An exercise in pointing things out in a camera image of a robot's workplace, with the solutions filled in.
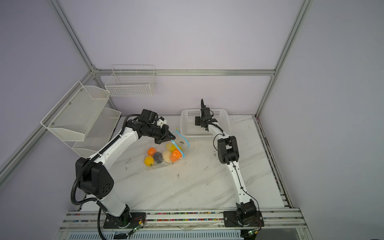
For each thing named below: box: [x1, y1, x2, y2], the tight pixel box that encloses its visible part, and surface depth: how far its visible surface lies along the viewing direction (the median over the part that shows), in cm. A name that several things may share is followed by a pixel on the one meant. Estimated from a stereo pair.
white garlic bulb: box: [163, 150, 171, 162], surface depth 92 cm
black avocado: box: [153, 151, 163, 163], surface depth 92 cm
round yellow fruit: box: [144, 155, 155, 167], surface depth 92 cm
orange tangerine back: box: [170, 149, 183, 163], surface depth 86 cm
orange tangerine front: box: [147, 147, 157, 156], surface depth 95 cm
